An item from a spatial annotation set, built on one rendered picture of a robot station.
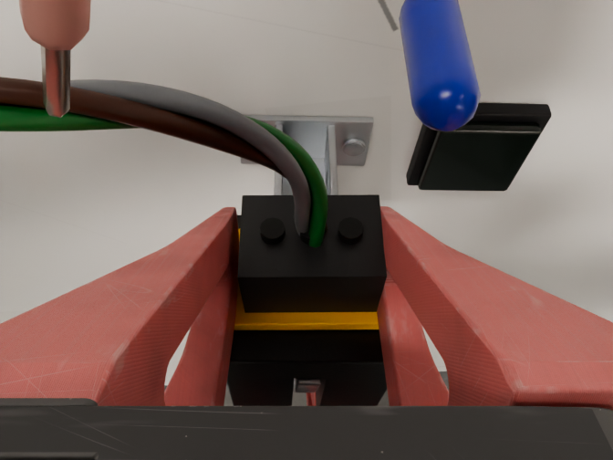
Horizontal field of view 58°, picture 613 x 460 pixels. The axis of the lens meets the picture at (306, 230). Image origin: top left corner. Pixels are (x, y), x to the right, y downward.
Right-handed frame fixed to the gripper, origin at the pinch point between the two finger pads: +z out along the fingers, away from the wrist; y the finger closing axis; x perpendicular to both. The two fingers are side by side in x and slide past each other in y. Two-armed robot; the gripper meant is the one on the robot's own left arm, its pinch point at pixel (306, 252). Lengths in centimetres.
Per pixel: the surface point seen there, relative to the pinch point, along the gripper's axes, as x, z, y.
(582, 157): 2.3, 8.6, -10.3
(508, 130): 0.2, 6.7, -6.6
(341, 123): 0.3, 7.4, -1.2
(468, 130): 0.2, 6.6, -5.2
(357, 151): 1.5, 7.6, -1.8
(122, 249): 8.4, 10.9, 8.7
